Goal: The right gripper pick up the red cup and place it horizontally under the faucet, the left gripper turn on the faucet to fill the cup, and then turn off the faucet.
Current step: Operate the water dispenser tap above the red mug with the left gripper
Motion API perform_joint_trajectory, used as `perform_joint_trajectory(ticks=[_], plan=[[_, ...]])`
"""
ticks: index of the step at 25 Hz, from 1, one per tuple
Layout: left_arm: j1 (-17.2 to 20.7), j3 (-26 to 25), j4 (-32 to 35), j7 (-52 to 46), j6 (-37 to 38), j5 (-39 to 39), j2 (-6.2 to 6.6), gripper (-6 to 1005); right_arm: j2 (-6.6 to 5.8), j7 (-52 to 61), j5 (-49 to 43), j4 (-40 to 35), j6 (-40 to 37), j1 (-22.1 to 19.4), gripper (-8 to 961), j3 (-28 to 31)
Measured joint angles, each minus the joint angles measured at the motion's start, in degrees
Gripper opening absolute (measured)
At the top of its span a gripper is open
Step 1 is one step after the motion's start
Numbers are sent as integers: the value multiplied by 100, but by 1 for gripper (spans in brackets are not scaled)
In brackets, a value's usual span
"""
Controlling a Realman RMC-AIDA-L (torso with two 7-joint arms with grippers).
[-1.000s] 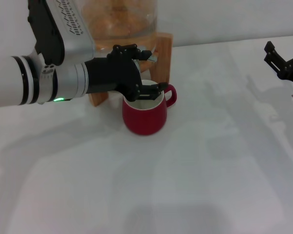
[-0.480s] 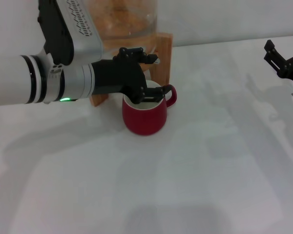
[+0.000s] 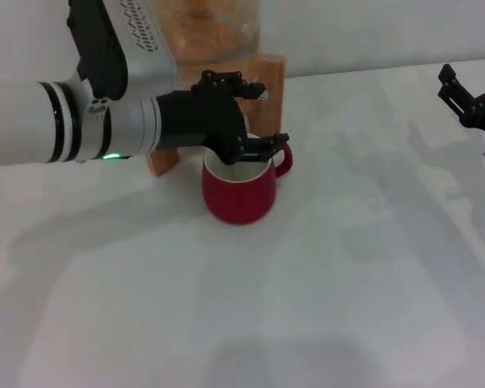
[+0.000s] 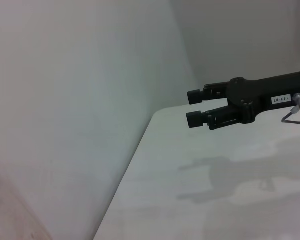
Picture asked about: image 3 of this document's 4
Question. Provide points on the silver black wrist camera box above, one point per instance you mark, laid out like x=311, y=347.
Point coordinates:
x=117, y=48

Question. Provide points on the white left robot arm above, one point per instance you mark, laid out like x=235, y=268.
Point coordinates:
x=20, y=121

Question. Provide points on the glass drink dispenser jar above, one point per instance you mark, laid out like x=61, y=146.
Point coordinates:
x=218, y=28

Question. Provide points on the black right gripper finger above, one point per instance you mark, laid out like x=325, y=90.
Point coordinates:
x=456, y=91

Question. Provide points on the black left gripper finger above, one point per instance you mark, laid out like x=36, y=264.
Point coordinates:
x=230, y=83
x=264, y=147

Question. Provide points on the wooden dispenser stand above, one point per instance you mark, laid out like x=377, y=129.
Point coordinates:
x=272, y=101

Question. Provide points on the red ceramic cup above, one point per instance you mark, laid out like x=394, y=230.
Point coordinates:
x=238, y=198

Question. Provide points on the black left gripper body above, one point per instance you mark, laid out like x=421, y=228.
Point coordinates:
x=198, y=117

